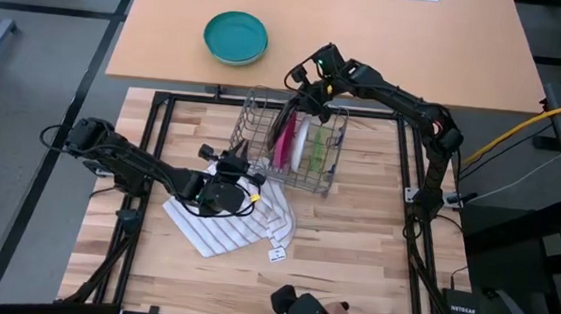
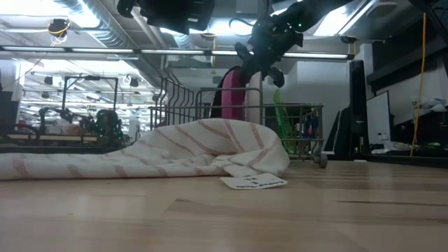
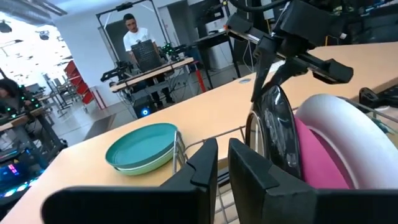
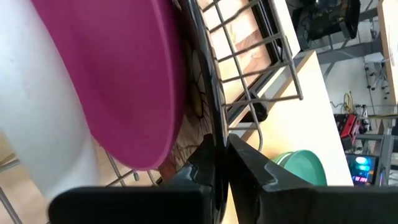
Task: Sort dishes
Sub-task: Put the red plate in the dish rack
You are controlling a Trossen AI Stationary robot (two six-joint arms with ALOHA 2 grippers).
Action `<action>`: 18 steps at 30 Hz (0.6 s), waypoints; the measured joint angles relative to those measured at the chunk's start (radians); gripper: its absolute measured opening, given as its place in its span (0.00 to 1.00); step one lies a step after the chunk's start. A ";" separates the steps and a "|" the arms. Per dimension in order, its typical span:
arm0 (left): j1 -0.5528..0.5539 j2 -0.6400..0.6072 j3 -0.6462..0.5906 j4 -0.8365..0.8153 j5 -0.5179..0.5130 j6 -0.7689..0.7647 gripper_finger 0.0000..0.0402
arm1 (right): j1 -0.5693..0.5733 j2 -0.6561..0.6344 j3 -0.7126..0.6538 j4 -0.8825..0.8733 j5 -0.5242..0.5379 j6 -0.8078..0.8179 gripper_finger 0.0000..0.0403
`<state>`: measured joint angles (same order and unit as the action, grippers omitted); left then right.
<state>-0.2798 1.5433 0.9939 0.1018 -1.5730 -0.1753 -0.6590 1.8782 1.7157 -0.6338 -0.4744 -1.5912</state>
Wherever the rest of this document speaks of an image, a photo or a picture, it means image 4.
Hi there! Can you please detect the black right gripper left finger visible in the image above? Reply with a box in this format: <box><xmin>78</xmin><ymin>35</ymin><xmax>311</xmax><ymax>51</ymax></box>
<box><xmin>48</xmin><ymin>133</ymin><xmax>219</xmax><ymax>224</ymax></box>

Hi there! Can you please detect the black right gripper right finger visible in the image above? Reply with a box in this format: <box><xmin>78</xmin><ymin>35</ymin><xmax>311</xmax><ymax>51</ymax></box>
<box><xmin>229</xmin><ymin>134</ymin><xmax>398</xmax><ymax>224</ymax></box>

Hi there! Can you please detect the grey wire dish rack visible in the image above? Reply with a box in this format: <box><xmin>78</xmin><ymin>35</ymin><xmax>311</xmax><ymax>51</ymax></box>
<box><xmin>0</xmin><ymin>0</ymin><xmax>304</xmax><ymax>224</ymax></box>

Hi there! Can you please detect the dark red patterned plate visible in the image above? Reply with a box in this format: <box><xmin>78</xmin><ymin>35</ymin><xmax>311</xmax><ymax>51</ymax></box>
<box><xmin>158</xmin><ymin>0</ymin><xmax>230</xmax><ymax>220</ymax></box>

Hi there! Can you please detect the pink plate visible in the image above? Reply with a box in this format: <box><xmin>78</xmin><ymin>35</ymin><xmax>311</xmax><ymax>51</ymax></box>
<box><xmin>30</xmin><ymin>0</ymin><xmax>187</xmax><ymax>171</ymax></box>

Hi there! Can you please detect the white plate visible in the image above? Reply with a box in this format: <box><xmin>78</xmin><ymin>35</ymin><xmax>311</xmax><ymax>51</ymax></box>
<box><xmin>0</xmin><ymin>0</ymin><xmax>100</xmax><ymax>200</ymax></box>

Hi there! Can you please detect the teal plate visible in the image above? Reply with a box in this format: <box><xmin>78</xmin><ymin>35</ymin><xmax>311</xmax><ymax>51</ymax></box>
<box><xmin>281</xmin><ymin>149</ymin><xmax>328</xmax><ymax>187</ymax></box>

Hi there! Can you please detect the light green plate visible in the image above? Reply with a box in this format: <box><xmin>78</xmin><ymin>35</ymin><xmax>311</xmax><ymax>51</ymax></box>
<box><xmin>272</xmin><ymin>151</ymin><xmax>295</xmax><ymax>166</ymax></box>

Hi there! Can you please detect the computer case with coloured lights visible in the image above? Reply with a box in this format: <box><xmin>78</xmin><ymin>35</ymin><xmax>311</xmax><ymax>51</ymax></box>
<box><xmin>345</xmin><ymin>153</ymin><xmax>379</xmax><ymax>187</ymax></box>

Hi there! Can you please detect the tan wooden desk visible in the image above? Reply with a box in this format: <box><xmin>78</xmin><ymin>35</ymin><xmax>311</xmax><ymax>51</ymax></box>
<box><xmin>222</xmin><ymin>0</ymin><xmax>354</xmax><ymax>224</ymax></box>

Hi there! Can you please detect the red and black toolbox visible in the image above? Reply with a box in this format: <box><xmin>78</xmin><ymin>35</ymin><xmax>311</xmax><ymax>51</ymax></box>
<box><xmin>335</xmin><ymin>113</ymin><xmax>359</xmax><ymax>147</ymax></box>

